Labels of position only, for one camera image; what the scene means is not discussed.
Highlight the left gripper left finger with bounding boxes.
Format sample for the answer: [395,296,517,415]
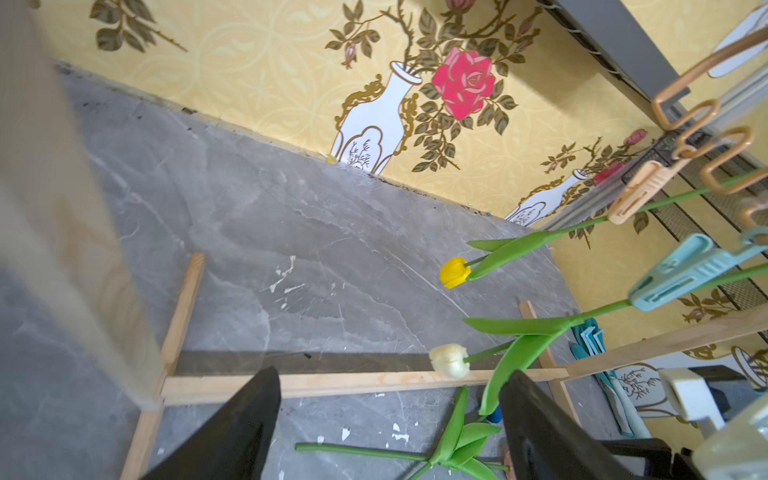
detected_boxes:
[144,367,281,480]

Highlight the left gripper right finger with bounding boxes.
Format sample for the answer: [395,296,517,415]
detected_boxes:
[499,371,633,480]

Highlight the blue artificial tulip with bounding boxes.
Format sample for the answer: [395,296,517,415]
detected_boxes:
[295,386,511,479]

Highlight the white artificial tulip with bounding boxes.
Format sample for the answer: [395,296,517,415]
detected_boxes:
[429,264,767,415]

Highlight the yellow artificial tulip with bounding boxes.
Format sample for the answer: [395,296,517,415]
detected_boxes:
[439,165,767,289]

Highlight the curved wooden clip hanger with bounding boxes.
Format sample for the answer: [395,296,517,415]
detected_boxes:
[651,26,768,241]

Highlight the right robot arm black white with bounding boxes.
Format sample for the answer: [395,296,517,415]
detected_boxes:
[599,438,704,480]

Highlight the teal clothes peg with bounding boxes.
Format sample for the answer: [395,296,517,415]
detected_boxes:
[628,227,767,312]

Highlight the beige clothes peg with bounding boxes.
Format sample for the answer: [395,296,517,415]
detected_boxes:
[607,158,691,225]

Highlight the teal garden gloves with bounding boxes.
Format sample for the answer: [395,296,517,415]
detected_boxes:
[569,317,652,439]

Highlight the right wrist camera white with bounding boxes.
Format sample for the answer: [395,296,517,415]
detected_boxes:
[659,365,767,479]

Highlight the wooden clothes rack frame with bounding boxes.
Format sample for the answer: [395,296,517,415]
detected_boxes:
[0,0,768,480]

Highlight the black wire mesh basket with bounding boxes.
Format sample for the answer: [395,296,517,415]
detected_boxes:
[623,131,768,313]

